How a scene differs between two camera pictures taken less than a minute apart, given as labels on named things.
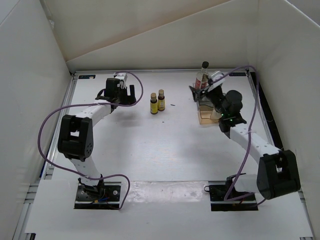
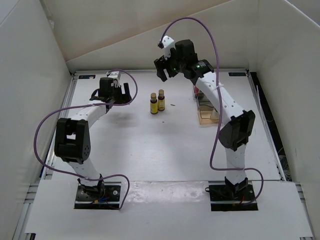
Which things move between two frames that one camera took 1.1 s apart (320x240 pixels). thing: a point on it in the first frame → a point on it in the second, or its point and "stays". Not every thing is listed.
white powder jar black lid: (215, 116) stays
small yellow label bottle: (161, 105) stays
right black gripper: (196, 93) → (159, 64)
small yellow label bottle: (153, 104) stays
